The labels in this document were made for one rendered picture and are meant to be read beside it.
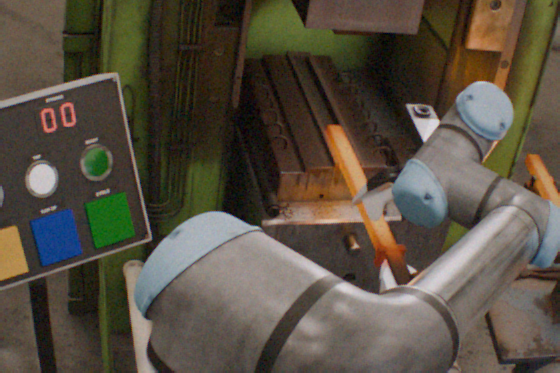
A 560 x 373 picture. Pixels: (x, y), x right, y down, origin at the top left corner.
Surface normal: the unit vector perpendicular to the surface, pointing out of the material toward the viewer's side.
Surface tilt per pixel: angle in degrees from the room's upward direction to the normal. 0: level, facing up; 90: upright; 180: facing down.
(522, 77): 90
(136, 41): 90
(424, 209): 110
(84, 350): 0
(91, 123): 60
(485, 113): 29
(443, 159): 20
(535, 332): 0
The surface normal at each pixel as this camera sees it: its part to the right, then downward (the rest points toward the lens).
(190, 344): -0.44, 0.12
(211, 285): -0.32, -0.30
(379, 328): 0.40, -0.54
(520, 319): 0.14, -0.81
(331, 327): 0.11, -0.54
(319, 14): 0.20, 0.59
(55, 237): 0.58, 0.05
